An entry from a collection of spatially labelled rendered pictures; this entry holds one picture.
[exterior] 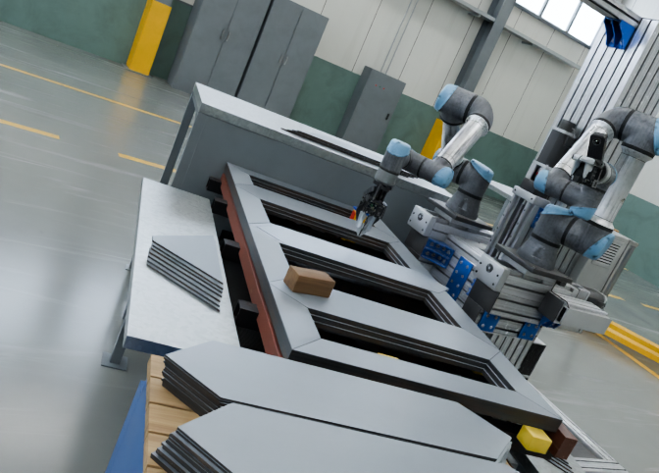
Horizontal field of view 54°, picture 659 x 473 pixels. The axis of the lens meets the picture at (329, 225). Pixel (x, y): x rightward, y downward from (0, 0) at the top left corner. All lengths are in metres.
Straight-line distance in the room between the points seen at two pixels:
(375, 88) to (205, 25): 3.42
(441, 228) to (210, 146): 1.05
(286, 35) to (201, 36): 1.40
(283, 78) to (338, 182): 8.27
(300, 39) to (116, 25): 2.89
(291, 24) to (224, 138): 8.31
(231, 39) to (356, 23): 2.55
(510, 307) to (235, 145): 1.31
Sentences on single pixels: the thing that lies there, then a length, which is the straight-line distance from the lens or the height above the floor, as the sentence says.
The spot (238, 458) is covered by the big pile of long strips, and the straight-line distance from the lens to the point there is 1.04.
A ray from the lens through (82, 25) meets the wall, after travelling 11.02.
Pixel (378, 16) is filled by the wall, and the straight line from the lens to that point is 12.42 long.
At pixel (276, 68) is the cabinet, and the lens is 11.11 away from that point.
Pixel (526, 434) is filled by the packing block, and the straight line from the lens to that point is 1.73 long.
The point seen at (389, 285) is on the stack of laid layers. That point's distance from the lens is 2.19.
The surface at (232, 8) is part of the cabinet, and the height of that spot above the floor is 1.47.
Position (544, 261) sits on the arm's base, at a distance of 2.55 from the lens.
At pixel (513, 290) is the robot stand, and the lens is 2.52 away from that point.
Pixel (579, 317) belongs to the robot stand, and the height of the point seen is 0.93.
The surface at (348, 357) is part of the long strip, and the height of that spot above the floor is 0.85.
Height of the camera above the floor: 1.44
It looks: 14 degrees down
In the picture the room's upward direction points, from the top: 24 degrees clockwise
